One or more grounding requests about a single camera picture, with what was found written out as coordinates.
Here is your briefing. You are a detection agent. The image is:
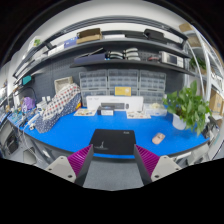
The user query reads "clear plastic container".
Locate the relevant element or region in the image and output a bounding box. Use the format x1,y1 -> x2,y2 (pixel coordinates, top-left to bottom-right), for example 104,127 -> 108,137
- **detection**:
143,103 -> 167,116

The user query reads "grey drawer organizer left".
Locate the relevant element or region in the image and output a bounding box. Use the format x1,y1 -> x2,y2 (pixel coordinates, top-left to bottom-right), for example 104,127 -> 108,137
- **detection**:
79,70 -> 107,97

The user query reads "white oscilloscope instrument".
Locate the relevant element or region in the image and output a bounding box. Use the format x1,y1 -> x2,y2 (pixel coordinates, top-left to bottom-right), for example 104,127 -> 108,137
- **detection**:
160,51 -> 184,68

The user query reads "black case on shelf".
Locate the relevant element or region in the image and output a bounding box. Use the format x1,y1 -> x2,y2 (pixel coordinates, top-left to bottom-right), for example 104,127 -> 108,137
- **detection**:
144,29 -> 165,42

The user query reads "illustrated card left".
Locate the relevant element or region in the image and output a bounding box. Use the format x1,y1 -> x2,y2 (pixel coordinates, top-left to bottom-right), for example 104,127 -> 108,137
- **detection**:
75,108 -> 96,117

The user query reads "beige framed tray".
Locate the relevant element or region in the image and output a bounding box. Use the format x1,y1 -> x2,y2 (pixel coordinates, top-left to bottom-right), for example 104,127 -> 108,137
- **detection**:
54,76 -> 73,93

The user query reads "dark blue flat box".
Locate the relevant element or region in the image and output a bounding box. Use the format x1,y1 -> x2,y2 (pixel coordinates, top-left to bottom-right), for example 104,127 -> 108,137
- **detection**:
74,53 -> 105,64

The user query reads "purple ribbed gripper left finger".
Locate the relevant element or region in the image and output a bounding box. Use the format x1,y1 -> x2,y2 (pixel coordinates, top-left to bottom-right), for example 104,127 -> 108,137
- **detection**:
45,144 -> 95,187

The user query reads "yellow small box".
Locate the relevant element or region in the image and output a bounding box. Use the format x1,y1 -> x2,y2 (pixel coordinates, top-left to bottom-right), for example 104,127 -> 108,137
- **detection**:
115,87 -> 131,96

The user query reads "grey drawer organizer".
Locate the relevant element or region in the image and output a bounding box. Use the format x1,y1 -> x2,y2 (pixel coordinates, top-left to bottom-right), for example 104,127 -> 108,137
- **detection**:
139,70 -> 166,104
79,70 -> 107,97
108,69 -> 138,95

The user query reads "patterned checkered cloth bundle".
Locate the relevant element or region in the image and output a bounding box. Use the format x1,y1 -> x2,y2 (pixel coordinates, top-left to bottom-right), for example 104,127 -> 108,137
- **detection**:
35,83 -> 81,133

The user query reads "grey drawer organizer right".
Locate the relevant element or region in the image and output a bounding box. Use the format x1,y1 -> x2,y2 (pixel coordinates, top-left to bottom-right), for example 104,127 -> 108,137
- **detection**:
139,70 -> 166,104

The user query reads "illustrated card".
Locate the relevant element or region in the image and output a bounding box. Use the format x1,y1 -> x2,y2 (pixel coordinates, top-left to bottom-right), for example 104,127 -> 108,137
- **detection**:
126,111 -> 151,119
75,108 -> 96,117

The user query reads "green potted plant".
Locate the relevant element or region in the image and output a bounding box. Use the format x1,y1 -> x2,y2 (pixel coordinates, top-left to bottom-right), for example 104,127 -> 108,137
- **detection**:
162,81 -> 212,134

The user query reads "grey drawer organizer middle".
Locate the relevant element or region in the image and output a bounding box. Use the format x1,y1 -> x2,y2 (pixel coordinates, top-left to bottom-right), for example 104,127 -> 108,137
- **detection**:
108,69 -> 138,95

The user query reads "white keyboard box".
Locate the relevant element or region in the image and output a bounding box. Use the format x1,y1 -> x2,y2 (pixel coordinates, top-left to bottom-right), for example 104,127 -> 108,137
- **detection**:
86,95 -> 143,111

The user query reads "blue table mat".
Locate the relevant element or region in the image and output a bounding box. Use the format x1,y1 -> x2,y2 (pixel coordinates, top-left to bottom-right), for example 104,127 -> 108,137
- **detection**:
19,108 -> 210,160

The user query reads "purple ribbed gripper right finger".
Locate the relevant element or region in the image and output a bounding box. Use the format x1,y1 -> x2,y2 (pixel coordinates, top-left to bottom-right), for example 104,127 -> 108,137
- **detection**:
133,144 -> 183,186

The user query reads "cardboard box on shelf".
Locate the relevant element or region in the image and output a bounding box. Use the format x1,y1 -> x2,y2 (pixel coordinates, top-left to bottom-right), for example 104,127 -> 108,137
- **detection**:
76,28 -> 102,44

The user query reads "small dark blue box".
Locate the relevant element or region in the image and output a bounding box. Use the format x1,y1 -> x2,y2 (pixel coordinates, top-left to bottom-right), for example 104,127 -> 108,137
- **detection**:
97,107 -> 114,116

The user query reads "illustrated card right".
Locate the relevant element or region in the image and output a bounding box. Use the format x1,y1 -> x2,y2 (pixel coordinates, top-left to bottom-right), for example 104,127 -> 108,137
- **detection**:
126,111 -> 151,119

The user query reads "pink computer mouse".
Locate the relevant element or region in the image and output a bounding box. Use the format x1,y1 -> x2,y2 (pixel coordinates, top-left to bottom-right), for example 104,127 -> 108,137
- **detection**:
152,133 -> 165,145

